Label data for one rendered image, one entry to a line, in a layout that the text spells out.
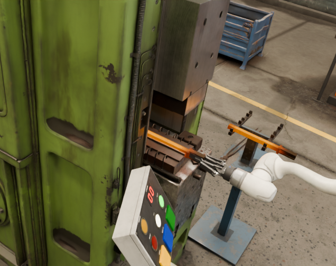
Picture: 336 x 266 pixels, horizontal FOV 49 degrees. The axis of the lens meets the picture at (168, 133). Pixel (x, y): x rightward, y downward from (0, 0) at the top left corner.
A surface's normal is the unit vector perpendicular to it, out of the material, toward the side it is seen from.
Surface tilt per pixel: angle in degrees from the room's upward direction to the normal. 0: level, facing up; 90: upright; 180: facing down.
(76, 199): 90
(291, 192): 0
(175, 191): 90
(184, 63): 90
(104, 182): 90
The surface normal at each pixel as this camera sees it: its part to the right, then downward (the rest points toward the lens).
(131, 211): -0.37, -0.79
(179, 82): -0.51, 0.43
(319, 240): 0.14, -0.82
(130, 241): -0.10, 0.55
